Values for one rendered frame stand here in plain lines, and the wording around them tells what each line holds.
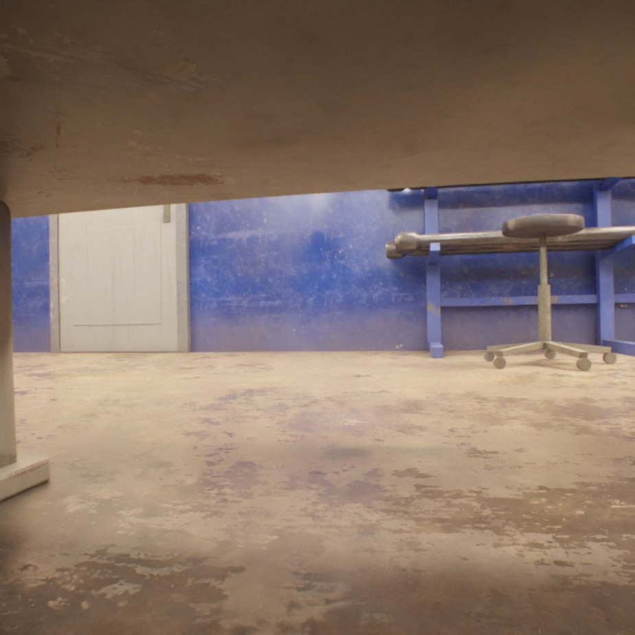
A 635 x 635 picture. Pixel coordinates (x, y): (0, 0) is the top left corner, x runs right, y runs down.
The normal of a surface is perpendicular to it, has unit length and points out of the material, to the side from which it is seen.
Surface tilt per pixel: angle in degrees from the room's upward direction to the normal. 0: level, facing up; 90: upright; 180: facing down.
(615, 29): 180
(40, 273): 90
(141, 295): 90
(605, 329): 90
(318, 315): 90
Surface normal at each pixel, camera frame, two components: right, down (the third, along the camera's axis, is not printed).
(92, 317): -0.19, 0.00
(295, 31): 0.02, 1.00
